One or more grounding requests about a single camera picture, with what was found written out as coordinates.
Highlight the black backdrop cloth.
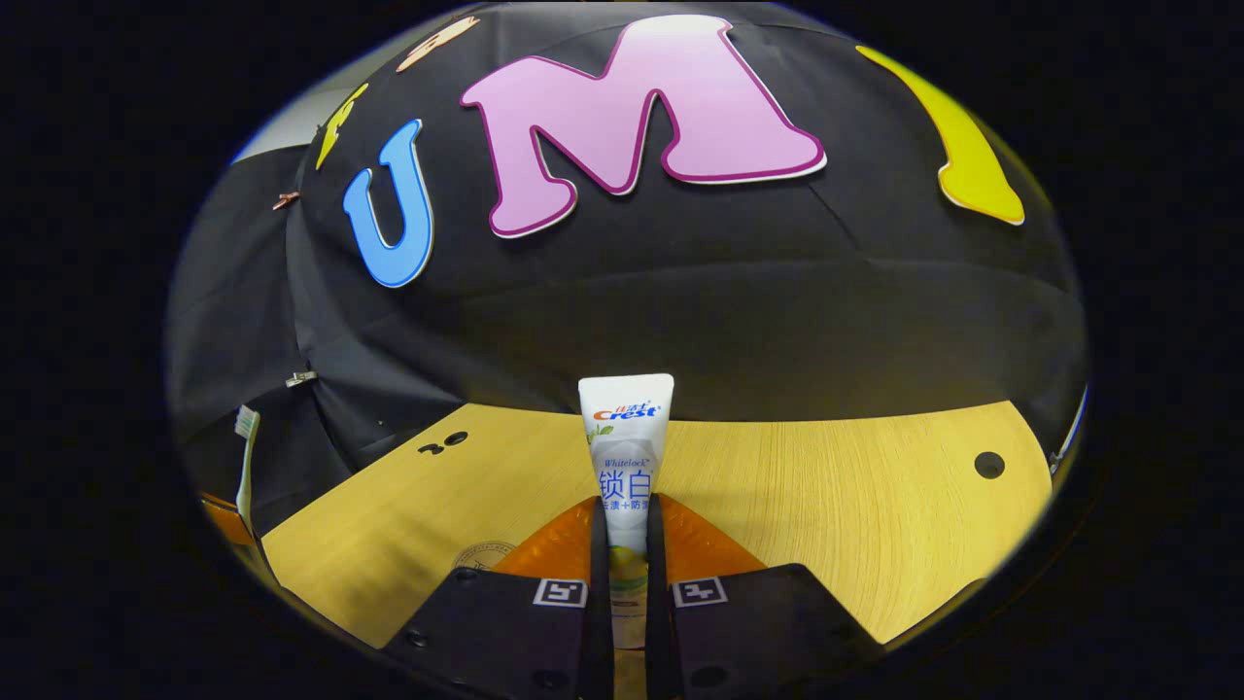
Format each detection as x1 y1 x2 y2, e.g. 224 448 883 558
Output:
165 3 1088 541

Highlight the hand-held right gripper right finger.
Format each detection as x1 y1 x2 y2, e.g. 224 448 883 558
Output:
646 494 881 697

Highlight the white toothpaste tube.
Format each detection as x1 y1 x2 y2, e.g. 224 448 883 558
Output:
578 373 674 650

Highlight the pale green toothbrush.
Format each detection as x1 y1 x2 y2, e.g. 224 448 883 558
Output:
234 405 261 536

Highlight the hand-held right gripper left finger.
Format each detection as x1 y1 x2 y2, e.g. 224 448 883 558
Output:
384 496 615 697

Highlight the white cable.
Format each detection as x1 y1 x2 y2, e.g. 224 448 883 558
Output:
1050 386 1088 475

